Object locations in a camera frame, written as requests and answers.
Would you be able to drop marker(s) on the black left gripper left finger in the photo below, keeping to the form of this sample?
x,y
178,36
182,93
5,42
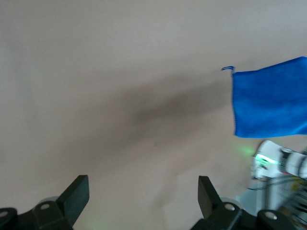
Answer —
x,y
76,191

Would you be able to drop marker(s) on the blue microfibre towel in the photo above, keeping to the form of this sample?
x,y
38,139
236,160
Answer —
x,y
268,105

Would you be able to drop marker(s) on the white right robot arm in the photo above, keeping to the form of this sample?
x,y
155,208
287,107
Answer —
x,y
271,155

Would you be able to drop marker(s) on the brown table cover sheet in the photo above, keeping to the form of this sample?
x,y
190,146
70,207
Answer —
x,y
96,72

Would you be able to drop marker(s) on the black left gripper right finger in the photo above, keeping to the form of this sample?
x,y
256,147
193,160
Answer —
x,y
206,196

